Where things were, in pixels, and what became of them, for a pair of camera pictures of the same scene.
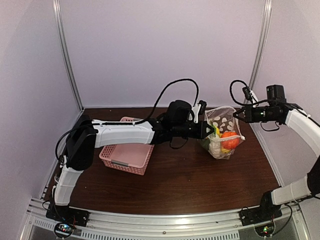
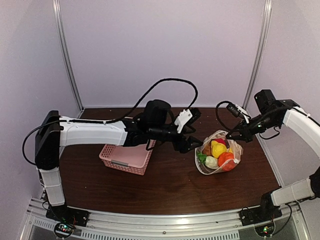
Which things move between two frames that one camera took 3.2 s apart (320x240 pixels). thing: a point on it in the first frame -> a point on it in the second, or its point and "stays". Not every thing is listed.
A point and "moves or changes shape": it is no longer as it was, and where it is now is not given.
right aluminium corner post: [265, 31] stays
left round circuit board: [63, 229] stays
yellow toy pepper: [217, 131] -> [217, 148]
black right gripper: [249, 116] -> [246, 133]
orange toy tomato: [229, 140] -> [226, 161]
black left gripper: [200, 133] -> [184, 148]
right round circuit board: [265, 230] stays
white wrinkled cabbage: [215, 145] -> [210, 162]
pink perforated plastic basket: [132, 157] stays
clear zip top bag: [225, 139] moves or changes shape
